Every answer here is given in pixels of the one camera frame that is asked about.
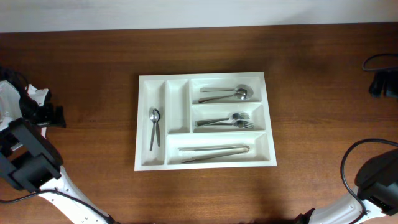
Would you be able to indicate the white cutlery organizer tray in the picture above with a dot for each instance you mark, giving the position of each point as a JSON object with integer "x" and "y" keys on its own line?
{"x": 176, "y": 97}

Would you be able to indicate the metal teaspoon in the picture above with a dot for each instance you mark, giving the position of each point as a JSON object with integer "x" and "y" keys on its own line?
{"x": 153, "y": 133}
{"x": 157, "y": 128}

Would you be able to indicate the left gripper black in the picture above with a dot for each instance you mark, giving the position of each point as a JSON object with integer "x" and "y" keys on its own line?
{"x": 49, "y": 116}

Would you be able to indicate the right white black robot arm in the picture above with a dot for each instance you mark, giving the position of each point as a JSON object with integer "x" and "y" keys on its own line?
{"x": 374, "y": 194}

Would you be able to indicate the metal fork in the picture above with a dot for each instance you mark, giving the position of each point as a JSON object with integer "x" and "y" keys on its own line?
{"x": 235, "y": 116}
{"x": 237, "y": 124}

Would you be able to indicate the metal table knife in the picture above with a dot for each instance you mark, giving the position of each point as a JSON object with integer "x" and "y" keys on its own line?
{"x": 217, "y": 155}
{"x": 213, "y": 148}

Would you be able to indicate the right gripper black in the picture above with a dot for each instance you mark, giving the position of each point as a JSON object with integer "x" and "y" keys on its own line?
{"x": 391, "y": 86}

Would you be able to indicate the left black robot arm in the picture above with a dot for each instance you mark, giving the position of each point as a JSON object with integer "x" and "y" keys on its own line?
{"x": 29, "y": 161}

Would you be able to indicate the large metal spoon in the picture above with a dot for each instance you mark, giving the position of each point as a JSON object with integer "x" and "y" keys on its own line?
{"x": 240, "y": 93}
{"x": 250, "y": 91}

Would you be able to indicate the white plastic knife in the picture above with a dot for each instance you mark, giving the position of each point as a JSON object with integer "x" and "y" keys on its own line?
{"x": 43, "y": 131}

